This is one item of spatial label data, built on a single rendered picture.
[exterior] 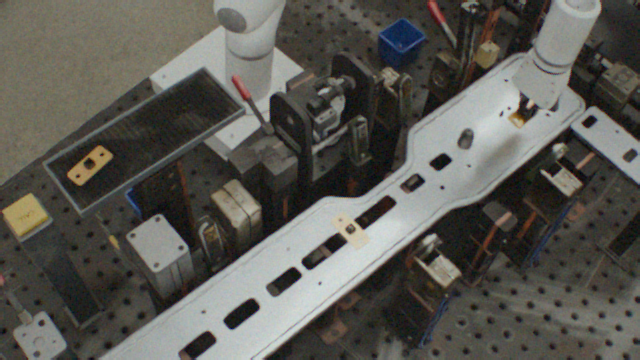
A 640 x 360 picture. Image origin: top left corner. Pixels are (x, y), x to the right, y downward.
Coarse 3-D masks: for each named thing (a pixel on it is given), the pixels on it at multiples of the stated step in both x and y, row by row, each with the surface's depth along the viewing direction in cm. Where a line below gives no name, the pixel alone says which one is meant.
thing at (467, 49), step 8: (472, 0) 145; (464, 8) 144; (472, 8) 146; (464, 16) 145; (472, 16) 145; (480, 16) 143; (464, 24) 147; (472, 24) 149; (464, 32) 148; (472, 32) 150; (456, 40) 152; (464, 40) 150; (472, 40) 152; (456, 48) 153; (464, 48) 152; (472, 48) 154; (456, 56) 155
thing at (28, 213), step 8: (24, 200) 121; (32, 200) 121; (8, 208) 120; (16, 208) 120; (24, 208) 120; (32, 208) 120; (40, 208) 120; (8, 216) 119; (16, 216) 119; (24, 216) 119; (32, 216) 119; (40, 216) 119; (16, 224) 118; (24, 224) 118; (32, 224) 118; (24, 232) 118
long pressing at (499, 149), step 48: (480, 96) 159; (576, 96) 161; (432, 144) 151; (480, 144) 152; (528, 144) 153; (384, 192) 144; (432, 192) 145; (480, 192) 146; (288, 240) 137; (384, 240) 138; (240, 288) 131; (288, 288) 132; (336, 288) 132; (144, 336) 125; (192, 336) 126; (240, 336) 126; (288, 336) 127
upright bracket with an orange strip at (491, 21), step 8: (496, 0) 150; (504, 0) 152; (496, 8) 152; (488, 16) 155; (496, 16) 155; (488, 24) 156; (488, 32) 159; (480, 40) 161; (472, 64) 168; (472, 72) 170; (464, 88) 176
